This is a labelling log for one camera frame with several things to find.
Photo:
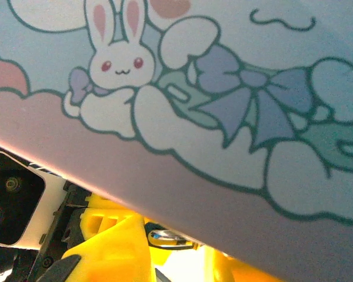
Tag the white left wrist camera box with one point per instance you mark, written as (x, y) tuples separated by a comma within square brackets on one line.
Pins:
[(11, 199)]

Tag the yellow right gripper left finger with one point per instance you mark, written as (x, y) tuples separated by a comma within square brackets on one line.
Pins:
[(114, 255)]

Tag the pastel cartoon tin box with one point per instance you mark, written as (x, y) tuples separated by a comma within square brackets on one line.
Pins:
[(194, 88)]

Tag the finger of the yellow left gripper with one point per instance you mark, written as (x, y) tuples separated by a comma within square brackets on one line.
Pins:
[(106, 217)]

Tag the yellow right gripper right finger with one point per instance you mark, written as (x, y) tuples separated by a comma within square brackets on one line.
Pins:
[(211, 267)]

